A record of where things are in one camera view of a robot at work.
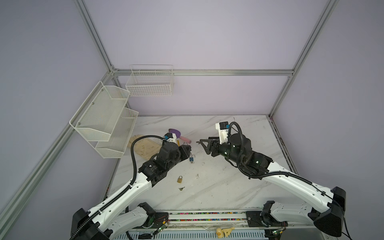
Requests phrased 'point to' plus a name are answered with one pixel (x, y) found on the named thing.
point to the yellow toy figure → (220, 232)
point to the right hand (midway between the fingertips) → (203, 139)
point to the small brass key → (181, 188)
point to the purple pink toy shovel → (178, 135)
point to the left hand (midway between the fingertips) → (189, 148)
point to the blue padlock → (191, 158)
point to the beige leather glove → (144, 147)
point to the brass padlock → (179, 180)
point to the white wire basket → (150, 80)
